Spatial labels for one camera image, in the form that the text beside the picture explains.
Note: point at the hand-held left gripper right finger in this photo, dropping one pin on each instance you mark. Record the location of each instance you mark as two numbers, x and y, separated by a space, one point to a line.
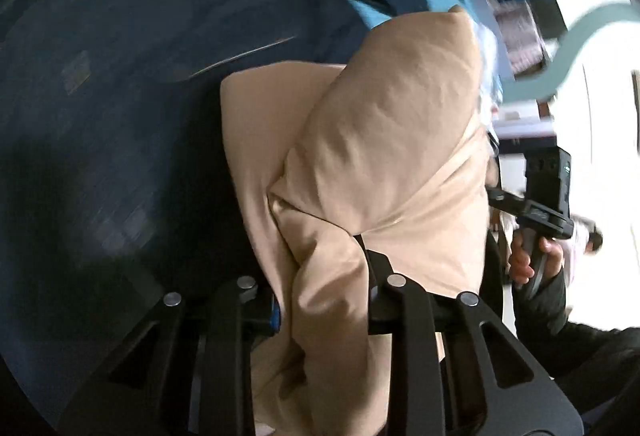
380 296

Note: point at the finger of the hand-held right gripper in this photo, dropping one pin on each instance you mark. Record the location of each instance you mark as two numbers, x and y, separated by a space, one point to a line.
505 201

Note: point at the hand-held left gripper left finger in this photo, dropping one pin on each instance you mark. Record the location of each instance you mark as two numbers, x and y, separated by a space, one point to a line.
273 316

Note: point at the tan quilted jacket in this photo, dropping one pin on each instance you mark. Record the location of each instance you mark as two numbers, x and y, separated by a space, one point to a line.
390 126

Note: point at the person's right forearm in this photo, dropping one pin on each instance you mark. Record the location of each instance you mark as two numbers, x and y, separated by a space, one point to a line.
575 346

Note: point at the person's right hand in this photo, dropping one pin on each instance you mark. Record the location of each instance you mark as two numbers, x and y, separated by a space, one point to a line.
522 261

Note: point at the teal bunk bed frame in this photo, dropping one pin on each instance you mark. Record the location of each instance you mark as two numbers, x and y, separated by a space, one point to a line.
575 41

